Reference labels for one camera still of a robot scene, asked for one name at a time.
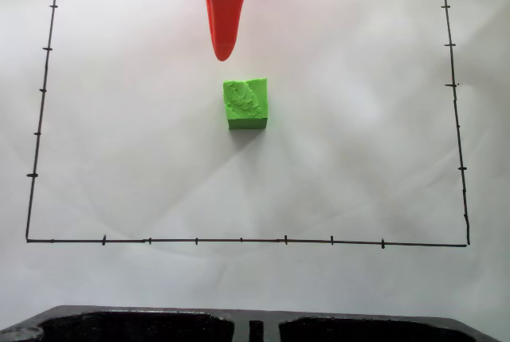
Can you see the green foam block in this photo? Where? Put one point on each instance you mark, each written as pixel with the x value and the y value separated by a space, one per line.
pixel 245 104

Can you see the white paper sheet with rectangle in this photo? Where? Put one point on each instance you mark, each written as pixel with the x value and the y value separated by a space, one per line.
pixel 119 119

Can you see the black moulded tray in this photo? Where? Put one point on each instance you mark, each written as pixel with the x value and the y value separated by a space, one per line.
pixel 255 316

